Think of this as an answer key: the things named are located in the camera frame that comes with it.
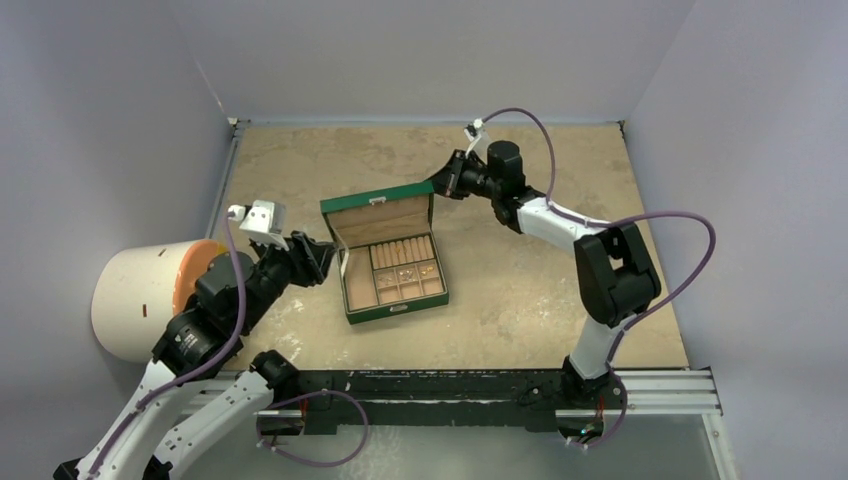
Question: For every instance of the green jewelry box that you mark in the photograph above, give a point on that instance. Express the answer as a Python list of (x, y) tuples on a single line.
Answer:
[(380, 215)]

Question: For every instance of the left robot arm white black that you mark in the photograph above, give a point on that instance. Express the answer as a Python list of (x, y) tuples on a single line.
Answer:
[(150, 440)]

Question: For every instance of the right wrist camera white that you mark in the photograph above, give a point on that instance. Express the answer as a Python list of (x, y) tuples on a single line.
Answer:
[(478, 138)]

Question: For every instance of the aluminium frame rail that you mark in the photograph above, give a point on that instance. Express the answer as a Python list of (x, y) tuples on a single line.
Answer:
[(670, 392)]

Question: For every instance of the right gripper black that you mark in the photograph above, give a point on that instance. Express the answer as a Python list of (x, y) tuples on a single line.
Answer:
[(452, 176)]

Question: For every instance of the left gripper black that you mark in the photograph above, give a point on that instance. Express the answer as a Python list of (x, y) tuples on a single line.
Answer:
[(310, 258)]

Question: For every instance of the silver crystal drop earring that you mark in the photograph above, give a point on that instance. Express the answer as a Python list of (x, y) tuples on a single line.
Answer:
[(408, 274)]

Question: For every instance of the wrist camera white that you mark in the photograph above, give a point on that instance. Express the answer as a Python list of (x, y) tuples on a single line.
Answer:
[(262, 221), (478, 138)]

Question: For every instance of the white cylinder orange yellow face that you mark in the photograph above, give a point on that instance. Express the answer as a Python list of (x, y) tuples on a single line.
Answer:
[(141, 289)]

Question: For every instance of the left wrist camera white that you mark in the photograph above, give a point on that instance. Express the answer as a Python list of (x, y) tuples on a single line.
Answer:
[(262, 221)]

